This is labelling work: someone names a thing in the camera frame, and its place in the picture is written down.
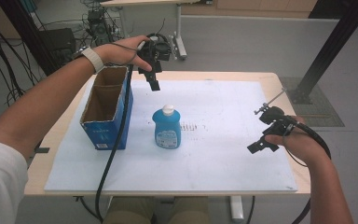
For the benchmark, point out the grey floor mat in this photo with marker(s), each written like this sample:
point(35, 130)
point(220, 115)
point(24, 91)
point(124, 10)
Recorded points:
point(323, 109)

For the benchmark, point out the black tape piece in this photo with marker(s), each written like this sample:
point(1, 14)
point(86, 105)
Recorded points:
point(42, 150)

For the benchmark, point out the black equipment case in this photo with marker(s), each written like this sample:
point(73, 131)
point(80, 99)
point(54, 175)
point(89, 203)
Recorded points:
point(59, 42)

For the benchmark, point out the person's legs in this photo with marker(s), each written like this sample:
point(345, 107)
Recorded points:
point(130, 211)

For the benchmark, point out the white table foot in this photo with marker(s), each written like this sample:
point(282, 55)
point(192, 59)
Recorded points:
point(236, 208)

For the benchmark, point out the white desk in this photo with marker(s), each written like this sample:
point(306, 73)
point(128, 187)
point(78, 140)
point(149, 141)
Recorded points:
point(180, 31)

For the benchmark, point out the white shirt sleeve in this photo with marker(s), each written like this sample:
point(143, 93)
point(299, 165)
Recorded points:
point(0, 183)

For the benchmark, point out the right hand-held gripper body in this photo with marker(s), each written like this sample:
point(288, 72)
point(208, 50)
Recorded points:
point(275, 119)

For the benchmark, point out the person's right hand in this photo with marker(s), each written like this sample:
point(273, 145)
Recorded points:
point(303, 144)

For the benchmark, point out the person's left hand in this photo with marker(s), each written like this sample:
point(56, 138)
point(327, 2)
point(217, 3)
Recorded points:
point(118, 53)

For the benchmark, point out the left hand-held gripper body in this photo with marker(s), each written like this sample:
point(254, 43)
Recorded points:
point(155, 51)

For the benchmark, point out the black metal post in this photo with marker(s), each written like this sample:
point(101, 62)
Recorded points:
point(332, 46)

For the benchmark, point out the blue detergent bottle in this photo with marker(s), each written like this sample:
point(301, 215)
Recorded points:
point(167, 129)

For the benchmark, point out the wooden cabinet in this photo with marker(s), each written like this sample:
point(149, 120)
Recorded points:
point(261, 7)

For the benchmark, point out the blue cardboard box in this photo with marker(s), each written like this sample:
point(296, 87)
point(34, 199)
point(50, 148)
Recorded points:
point(108, 132)

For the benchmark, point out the white table mat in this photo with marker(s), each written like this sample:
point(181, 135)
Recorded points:
point(217, 155)

